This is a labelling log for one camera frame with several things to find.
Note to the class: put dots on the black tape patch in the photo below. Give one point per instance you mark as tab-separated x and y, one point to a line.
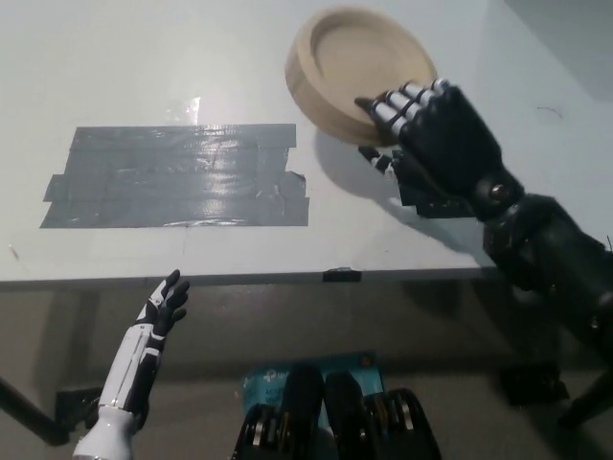
445	206

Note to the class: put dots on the teal router box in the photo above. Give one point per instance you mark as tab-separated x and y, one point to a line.
268	381

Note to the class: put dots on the grey duct tape patch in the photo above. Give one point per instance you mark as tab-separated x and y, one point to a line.
167	177

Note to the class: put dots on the black slanted table leg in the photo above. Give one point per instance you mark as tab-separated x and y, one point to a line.
29	409
586	402

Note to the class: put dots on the stack of beige paper plates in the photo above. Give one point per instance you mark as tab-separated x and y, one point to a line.
354	67

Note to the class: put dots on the black floor bracket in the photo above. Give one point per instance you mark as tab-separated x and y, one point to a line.
79	405
534	387

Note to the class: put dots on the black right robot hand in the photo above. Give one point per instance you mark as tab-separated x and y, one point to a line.
445	144

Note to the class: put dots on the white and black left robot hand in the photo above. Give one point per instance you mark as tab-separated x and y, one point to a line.
136	359

